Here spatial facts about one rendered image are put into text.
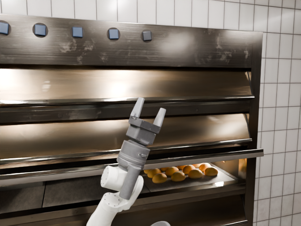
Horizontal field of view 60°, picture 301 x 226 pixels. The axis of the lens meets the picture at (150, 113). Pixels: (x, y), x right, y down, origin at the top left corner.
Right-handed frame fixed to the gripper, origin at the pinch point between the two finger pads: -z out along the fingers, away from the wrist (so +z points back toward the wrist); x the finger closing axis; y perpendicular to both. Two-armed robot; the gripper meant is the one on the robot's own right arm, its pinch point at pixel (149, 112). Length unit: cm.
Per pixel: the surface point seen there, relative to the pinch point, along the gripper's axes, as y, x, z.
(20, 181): 48, 8, 44
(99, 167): 35.1, -17.7, 29.1
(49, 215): 54, -15, 62
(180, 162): 18, -51, 15
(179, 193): 25, -72, 33
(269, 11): 15, -79, -85
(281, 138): -1, -120, -20
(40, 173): 45, 3, 39
